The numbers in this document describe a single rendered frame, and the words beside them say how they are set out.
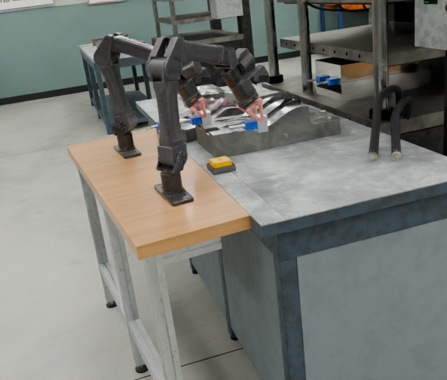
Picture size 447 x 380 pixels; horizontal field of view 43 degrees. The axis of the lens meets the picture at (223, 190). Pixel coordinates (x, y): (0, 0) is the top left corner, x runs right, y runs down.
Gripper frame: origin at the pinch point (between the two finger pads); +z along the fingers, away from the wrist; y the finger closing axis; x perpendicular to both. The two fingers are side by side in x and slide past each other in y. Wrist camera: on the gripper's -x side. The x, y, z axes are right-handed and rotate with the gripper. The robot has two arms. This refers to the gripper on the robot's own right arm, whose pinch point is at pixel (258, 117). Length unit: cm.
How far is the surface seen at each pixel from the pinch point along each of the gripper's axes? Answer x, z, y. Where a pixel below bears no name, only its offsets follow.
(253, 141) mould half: 3.9, 10.2, 10.4
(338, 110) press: -44, 40, 51
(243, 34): -137, 80, 457
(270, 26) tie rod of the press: -65, 12, 137
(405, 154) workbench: -29, 32, -26
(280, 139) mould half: -4.9, 16.3, 10.4
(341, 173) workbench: -6.5, 20.5, -28.9
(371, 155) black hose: -19.1, 24.6, -25.1
